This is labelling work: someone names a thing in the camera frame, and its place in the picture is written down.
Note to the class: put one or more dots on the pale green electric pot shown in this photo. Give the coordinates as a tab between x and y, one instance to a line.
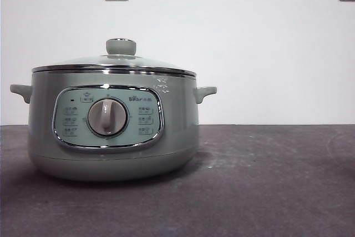
180	126

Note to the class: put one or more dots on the glass lid with green knob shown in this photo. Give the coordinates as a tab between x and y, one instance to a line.
120	47

